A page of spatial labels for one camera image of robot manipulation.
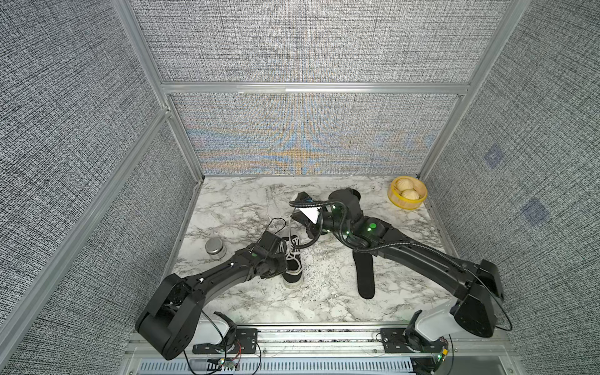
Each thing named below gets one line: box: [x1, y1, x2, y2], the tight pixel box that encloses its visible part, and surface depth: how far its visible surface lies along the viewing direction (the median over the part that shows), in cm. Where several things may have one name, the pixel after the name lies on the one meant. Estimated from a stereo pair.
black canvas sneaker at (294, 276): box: [282, 234, 304, 290], surface depth 84 cm
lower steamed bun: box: [400, 188, 421, 200], surface depth 108 cm
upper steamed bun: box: [395, 178, 415, 192], surface depth 112 cm
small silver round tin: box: [204, 236, 227, 261], surface depth 91 cm
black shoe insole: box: [352, 250, 375, 300], surface depth 88 cm
